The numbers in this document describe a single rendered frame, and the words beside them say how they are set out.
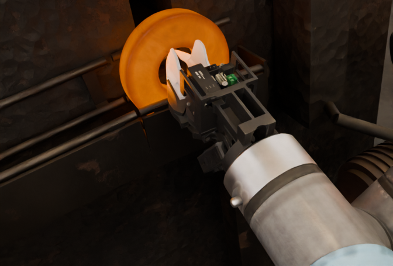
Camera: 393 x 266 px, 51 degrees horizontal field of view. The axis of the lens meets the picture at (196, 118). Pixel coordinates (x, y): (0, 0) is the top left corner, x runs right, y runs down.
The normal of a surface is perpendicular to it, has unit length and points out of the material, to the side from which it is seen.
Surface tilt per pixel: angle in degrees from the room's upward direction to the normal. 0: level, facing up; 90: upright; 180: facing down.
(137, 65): 90
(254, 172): 42
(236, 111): 90
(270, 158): 22
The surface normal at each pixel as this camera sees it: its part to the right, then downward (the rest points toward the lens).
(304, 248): -0.56, -0.28
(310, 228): -0.35, -0.45
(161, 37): 0.46, 0.44
